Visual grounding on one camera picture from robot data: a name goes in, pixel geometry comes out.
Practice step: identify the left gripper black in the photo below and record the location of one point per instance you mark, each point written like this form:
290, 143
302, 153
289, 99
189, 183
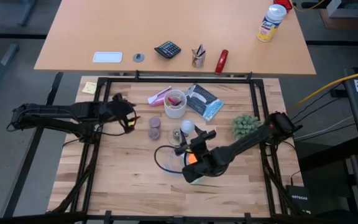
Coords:
113, 111

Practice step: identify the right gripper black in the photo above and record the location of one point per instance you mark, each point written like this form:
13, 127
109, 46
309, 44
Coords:
197, 144

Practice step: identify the white light bulb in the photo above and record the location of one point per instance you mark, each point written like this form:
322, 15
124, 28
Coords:
187, 126

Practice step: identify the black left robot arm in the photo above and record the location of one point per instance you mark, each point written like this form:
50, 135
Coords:
51, 116

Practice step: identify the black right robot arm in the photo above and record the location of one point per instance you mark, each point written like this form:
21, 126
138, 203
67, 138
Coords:
244, 143

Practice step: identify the orange sticky note pad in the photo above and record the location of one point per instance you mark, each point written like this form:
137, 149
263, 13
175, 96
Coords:
192, 158

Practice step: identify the white textured cup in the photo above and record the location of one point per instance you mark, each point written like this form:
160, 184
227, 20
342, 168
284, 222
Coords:
175, 110

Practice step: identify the black and blue packet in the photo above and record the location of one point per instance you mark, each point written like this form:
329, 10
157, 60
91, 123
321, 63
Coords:
205, 102

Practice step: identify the red marker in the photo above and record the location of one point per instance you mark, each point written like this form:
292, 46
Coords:
174, 101

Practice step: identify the yellow sticky note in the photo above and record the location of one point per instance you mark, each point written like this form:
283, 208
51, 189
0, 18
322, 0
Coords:
89, 87

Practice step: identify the green potted plant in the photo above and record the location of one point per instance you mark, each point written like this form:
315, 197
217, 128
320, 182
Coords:
244, 126

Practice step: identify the black calculator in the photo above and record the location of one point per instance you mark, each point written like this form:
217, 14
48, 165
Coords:
167, 49

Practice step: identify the patterned pencil cup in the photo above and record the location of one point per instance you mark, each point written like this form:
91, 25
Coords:
198, 60

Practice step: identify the red stapler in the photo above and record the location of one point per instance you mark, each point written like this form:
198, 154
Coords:
221, 61

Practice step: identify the light wooden desk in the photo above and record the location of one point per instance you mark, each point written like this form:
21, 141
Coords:
166, 25

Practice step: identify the black network router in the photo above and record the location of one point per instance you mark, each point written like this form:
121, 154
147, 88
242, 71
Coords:
298, 199

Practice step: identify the disinfectant wipes canister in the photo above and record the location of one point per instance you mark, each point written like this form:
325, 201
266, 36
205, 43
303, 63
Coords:
270, 25

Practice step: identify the red object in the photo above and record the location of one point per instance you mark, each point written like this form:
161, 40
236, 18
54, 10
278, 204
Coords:
283, 4

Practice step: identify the grey open box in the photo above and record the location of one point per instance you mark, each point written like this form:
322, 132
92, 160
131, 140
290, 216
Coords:
343, 9

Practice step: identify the black metal table frame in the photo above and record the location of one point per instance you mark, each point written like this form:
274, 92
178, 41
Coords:
179, 80

